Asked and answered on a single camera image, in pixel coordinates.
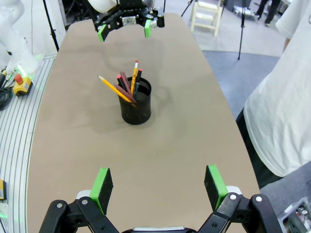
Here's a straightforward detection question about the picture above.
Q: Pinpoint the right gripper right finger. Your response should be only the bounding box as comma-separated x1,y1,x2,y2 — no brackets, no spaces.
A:
198,165,284,233

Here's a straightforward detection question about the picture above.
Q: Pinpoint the yellow emergency stop button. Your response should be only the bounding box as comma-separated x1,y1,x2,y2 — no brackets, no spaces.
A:
12,74,34,97

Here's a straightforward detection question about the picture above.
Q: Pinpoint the yellow black device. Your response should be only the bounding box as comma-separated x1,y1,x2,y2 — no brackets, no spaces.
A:
0,179,7,201

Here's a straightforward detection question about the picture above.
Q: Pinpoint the person in dark trousers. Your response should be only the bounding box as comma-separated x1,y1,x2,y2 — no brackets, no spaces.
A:
254,0,281,27

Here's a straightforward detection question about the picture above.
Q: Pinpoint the black cable bundle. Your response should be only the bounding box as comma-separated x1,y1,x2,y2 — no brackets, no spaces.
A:
0,69,14,111

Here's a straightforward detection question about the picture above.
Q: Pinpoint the black mesh pen holder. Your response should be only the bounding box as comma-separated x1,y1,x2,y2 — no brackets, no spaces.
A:
118,77,152,126

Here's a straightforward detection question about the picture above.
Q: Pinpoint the light wooden step stool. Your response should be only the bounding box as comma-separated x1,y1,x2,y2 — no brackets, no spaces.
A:
190,0,225,37

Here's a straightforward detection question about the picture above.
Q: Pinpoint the clear plastic parts box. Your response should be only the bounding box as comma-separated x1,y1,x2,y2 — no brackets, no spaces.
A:
278,196,311,233

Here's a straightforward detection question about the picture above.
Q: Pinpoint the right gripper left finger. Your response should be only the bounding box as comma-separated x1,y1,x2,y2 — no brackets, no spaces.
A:
38,167,120,233

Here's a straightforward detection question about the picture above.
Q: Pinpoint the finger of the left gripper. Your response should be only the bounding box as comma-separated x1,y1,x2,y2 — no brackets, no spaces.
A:
138,7,166,38
94,12,122,42

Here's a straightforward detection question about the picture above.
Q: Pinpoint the grey slotted aluminium base plate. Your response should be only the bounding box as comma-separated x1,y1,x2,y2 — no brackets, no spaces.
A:
0,53,58,233

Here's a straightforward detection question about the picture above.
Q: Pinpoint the person in white T-shirt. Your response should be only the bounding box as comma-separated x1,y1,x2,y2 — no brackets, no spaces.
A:
235,0,311,190

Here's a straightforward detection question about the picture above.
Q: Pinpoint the red black marker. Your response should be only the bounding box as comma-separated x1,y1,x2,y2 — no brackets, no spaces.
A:
116,74,126,89
134,68,143,100

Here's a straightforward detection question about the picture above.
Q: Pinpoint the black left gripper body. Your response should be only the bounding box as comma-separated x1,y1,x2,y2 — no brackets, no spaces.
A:
114,0,144,26

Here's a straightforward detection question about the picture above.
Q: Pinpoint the reddish brown pen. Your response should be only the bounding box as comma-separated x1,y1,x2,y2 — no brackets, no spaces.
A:
113,83,137,103
120,71,133,95

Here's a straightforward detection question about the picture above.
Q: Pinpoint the black tripod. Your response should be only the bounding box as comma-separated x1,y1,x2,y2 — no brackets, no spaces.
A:
42,0,60,52
237,0,246,60

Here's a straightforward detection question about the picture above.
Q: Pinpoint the yellow pencil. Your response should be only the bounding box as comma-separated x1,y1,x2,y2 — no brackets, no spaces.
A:
97,75,134,103
130,60,139,95

